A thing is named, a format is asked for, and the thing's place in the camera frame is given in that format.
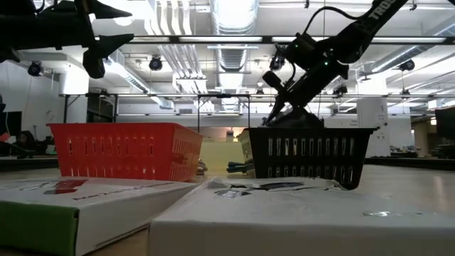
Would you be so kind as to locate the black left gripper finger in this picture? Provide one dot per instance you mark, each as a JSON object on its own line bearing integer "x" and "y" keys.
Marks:
{"x": 94, "y": 64}
{"x": 106, "y": 10}

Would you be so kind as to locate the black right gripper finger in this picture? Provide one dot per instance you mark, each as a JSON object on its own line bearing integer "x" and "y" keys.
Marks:
{"x": 293, "y": 112}
{"x": 277, "y": 106}

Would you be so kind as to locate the black plastic basket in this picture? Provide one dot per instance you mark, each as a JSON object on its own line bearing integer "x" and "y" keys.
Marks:
{"x": 309, "y": 160}

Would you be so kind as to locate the plain white cardboard box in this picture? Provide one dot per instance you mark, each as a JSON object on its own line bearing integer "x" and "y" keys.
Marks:
{"x": 284, "y": 227}

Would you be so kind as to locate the white box with green side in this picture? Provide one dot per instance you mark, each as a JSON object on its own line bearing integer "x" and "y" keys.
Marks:
{"x": 106, "y": 209}

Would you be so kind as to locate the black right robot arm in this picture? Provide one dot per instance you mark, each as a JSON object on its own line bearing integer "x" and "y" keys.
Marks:
{"x": 359, "y": 32}

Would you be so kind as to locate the black ceiling spotlight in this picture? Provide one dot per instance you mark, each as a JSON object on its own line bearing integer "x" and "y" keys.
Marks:
{"x": 275, "y": 63}
{"x": 340, "y": 90}
{"x": 407, "y": 65}
{"x": 35, "y": 68}
{"x": 155, "y": 64}

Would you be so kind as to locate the black shelf rack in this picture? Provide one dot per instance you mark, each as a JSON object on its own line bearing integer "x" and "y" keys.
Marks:
{"x": 101, "y": 108}

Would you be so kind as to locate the red plastic basket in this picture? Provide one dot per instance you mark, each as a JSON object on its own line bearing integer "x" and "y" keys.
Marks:
{"x": 124, "y": 149}

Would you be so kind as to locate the person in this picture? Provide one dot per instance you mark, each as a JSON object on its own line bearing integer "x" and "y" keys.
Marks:
{"x": 25, "y": 142}

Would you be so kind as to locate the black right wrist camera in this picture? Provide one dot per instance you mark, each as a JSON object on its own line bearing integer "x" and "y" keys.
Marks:
{"x": 272, "y": 79}

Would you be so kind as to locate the black metal stand frame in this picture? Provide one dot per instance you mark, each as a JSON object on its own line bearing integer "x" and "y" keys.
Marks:
{"x": 223, "y": 96}

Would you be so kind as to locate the silver ventilation duct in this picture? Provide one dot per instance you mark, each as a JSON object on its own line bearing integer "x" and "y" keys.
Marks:
{"x": 232, "y": 16}

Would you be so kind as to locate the black aluminium table frame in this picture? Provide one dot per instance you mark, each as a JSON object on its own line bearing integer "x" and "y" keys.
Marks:
{"x": 28, "y": 163}

